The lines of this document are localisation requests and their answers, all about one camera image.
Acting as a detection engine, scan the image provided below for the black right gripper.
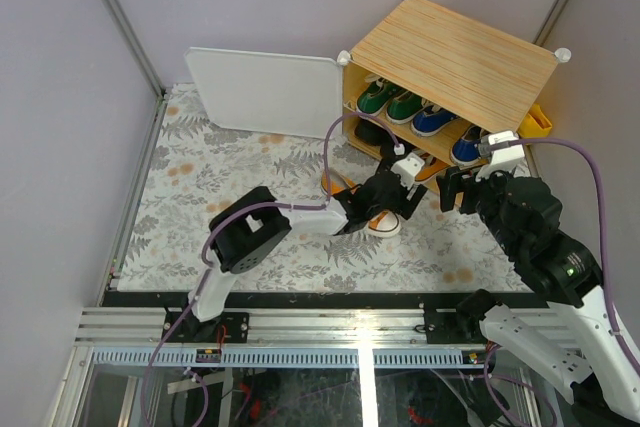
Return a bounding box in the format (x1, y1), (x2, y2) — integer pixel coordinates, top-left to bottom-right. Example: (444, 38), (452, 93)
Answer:
(433, 157), (519, 253)

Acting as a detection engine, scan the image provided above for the orange sneaker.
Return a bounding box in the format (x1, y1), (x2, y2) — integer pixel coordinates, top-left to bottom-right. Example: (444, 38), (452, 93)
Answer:
(415, 154), (450, 183)
(321, 168), (401, 238)

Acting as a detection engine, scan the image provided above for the black shoe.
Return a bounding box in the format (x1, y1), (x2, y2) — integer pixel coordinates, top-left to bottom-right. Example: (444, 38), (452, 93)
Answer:
(354, 119), (388, 146)
(379, 139), (415, 163)

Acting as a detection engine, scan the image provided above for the green sneaker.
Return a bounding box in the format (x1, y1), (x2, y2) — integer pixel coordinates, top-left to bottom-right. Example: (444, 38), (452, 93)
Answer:
(385, 91), (431, 125)
(356, 75), (401, 116)

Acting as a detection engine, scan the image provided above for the wooden shoe cabinet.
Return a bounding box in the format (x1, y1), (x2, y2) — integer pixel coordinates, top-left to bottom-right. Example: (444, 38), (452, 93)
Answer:
(337, 0), (571, 163)

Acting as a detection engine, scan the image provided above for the white cabinet door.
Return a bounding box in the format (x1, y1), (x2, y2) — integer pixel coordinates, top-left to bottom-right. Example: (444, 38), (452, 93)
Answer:
(184, 47), (343, 139)

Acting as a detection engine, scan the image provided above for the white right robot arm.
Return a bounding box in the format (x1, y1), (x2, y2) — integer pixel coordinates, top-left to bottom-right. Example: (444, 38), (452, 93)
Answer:
(436, 167), (639, 426)

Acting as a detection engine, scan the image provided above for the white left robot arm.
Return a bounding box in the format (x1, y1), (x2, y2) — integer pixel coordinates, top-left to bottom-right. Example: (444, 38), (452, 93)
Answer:
(184, 170), (427, 342)

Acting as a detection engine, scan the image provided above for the yellow plastic bin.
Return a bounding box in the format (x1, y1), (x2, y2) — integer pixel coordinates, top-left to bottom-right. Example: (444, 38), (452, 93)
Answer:
(517, 103), (553, 139)

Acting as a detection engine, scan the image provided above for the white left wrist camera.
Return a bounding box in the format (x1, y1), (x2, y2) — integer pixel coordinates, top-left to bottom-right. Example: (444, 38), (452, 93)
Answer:
(391, 146), (425, 195)

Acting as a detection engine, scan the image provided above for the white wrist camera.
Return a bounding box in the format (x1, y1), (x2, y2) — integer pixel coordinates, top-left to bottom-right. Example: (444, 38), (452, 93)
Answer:
(476, 131), (525, 181)
(391, 146), (425, 195)

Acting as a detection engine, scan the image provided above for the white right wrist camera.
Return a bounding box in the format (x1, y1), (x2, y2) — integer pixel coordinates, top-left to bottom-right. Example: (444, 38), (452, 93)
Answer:
(476, 131), (525, 181)

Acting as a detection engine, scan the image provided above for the aluminium rail frame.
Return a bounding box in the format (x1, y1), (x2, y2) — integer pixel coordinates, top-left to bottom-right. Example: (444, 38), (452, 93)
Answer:
(77, 306), (581, 354)

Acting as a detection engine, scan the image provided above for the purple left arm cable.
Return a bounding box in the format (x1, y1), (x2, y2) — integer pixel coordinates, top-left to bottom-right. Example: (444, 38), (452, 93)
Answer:
(139, 113), (401, 427)

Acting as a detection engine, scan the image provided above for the grey slotted cable duct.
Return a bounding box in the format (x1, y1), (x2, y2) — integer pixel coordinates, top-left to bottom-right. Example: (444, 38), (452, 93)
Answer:
(92, 347), (481, 369)

